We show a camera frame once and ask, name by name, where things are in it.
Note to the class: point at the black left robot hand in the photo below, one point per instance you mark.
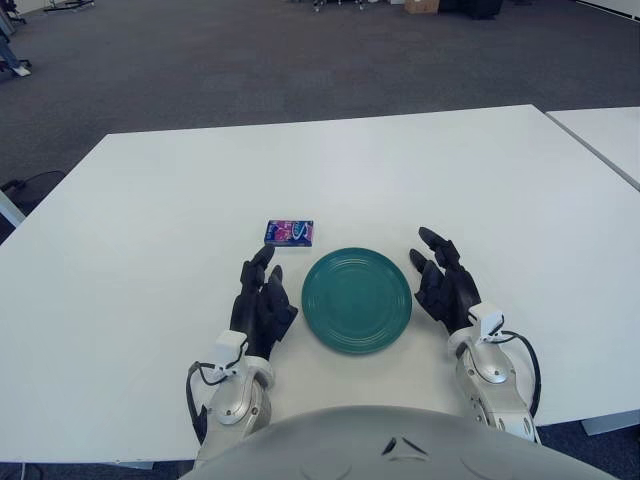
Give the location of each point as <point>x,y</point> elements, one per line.
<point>260,310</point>

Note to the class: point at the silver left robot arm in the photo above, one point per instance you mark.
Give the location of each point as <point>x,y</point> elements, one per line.
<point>235,395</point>

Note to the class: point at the green round plate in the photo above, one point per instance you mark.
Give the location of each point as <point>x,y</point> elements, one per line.
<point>357,300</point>

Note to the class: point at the person leg with white shoe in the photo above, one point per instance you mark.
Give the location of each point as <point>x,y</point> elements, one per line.
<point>7,52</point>

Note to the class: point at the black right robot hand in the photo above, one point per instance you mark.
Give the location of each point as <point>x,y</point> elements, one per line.
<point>450,295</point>

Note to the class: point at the brown cardboard box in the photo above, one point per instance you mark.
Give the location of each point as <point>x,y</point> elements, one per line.
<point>420,5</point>

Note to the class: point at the black upholstered furniture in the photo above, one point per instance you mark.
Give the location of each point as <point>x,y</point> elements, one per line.
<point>475,6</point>

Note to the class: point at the black office chair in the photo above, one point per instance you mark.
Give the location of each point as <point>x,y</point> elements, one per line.
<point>12,7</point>

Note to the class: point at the grey table leg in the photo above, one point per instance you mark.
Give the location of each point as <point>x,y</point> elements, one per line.
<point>10,210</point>

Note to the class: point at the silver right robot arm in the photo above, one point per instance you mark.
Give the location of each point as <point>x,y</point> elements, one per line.
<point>492,380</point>

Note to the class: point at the black floor stand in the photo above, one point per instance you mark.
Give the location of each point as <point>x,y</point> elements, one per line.
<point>65,5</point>

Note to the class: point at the white neighbouring table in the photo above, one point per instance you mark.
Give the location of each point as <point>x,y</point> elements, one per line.
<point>610,135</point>

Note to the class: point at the blue pink gum pack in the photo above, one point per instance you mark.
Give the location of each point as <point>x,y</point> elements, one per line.
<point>290,234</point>

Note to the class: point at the grey robot torso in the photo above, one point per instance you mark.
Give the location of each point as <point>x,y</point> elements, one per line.
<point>375,450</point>

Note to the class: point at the chair caster wheels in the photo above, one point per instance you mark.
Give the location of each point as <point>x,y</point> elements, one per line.
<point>317,5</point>

